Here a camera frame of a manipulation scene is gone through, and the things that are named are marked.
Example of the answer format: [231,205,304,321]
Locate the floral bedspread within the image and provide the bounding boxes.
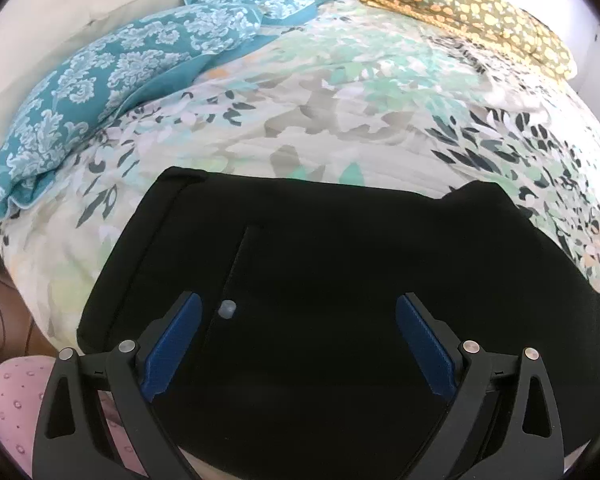
[0,0,600,356]

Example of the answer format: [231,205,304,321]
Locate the olive orange-flowered pillow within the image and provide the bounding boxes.
[357,0,578,81]

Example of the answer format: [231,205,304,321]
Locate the black pants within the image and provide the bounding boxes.
[75,166,600,480]

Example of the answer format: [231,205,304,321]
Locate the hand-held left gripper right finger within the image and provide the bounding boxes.
[396,292,565,480]

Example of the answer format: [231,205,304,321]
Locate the brown wooden nightstand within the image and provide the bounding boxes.
[0,240,56,361]

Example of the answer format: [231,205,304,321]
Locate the large teal floral pillow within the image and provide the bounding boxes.
[0,2,281,221]

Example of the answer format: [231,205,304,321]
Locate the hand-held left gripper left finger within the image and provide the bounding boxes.
[31,291,202,480]

